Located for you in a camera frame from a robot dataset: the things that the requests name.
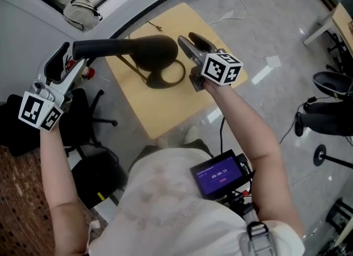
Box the small monitor screen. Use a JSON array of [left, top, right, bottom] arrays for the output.
[[189, 148, 251, 201]]

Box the black desk lamp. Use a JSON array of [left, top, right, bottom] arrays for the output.
[[72, 34, 186, 89]]

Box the grey shoulder strap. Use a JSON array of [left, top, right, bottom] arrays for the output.
[[238, 201, 270, 256]]

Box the black shell seat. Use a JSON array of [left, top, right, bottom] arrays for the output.
[[312, 71, 353, 96]]

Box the person's left forearm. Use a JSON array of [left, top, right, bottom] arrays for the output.
[[39, 126, 87, 256]]

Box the white floor cable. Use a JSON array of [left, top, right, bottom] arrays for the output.
[[208, 0, 266, 27]]

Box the black box with yellow label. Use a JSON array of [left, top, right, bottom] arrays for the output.
[[71, 149, 130, 211]]

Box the black thin cable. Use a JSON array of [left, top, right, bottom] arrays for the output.
[[126, 20, 164, 40]]

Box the small wooden table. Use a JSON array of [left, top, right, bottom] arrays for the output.
[[104, 2, 248, 140]]

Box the person's white shirt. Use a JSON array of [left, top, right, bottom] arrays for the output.
[[87, 146, 306, 256]]

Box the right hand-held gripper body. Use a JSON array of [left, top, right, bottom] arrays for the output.
[[188, 47, 244, 93]]

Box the black stanchion post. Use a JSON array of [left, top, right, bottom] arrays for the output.
[[313, 143, 353, 169]]

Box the black office chair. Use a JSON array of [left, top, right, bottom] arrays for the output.
[[0, 87, 119, 159]]

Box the grey backpack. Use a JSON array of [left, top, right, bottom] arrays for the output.
[[62, 0, 104, 31]]

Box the pale yellow table top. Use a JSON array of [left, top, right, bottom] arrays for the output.
[[302, 1, 353, 57]]

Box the black floor cable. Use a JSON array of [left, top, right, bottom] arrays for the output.
[[277, 95, 318, 145]]

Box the red fire extinguisher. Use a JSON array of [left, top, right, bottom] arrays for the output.
[[64, 57, 97, 81]]

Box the person's right forearm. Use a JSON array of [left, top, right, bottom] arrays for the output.
[[205, 82, 304, 238]]

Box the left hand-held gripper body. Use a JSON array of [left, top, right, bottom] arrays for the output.
[[18, 77, 73, 132]]

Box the white paper sheet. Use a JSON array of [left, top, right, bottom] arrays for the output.
[[265, 55, 282, 68]]

